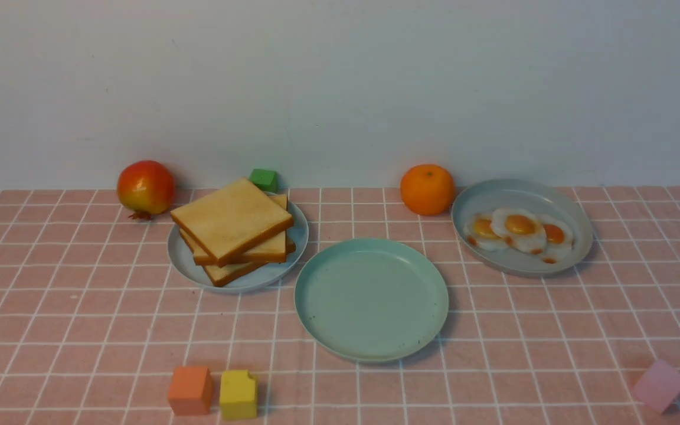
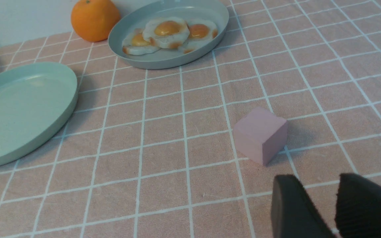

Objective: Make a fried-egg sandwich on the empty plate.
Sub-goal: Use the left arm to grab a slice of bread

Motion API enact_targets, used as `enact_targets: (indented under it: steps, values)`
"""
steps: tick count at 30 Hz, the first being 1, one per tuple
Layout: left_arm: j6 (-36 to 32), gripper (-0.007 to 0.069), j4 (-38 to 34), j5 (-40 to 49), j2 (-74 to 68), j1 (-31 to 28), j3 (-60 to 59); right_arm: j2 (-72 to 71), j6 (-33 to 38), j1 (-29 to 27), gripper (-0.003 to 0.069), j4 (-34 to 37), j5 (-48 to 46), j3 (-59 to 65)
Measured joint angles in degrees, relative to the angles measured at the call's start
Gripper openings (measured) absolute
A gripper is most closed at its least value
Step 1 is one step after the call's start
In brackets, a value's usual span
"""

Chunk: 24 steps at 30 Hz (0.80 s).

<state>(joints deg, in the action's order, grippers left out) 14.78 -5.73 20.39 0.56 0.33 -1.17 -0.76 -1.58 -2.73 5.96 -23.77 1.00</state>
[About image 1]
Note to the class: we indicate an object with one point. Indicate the pink foam cube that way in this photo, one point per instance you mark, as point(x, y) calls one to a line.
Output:
point(658, 387)

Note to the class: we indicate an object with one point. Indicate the pink checkered tablecloth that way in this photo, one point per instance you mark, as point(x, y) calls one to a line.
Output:
point(94, 320)

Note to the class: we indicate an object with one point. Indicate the green foam cube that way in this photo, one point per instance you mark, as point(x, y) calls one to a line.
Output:
point(265, 180)

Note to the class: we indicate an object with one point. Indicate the light blue bread plate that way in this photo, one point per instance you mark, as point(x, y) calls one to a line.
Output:
point(246, 279)

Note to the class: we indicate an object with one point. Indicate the red yellow pomegranate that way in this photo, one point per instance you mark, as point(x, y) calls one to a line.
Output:
point(146, 189)

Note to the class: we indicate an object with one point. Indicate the grey egg plate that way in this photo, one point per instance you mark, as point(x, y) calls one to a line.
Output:
point(493, 194)

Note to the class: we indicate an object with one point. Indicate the yellow foam cube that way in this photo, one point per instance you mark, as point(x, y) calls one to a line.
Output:
point(238, 395)

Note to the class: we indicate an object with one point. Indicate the teal centre plate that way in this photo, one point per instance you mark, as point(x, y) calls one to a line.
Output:
point(371, 300)

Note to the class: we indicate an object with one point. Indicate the orange fruit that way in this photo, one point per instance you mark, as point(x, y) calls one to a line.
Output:
point(427, 189)

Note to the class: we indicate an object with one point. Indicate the orange foam cube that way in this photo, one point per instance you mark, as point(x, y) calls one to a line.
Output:
point(190, 391)

